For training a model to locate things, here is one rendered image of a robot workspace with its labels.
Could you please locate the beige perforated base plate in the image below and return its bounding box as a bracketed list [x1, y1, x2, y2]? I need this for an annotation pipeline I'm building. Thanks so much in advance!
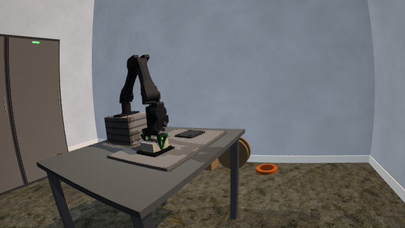
[107, 129, 227, 172]

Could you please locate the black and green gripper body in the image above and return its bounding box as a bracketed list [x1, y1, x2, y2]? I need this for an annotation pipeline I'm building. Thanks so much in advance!
[142, 118, 165, 136]

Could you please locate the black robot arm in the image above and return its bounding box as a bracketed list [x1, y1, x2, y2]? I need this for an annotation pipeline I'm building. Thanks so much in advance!
[114, 54, 169, 129]

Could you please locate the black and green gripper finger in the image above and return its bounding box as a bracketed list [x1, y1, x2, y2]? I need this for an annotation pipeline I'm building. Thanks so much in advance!
[156, 133, 168, 149]
[140, 133, 151, 141]

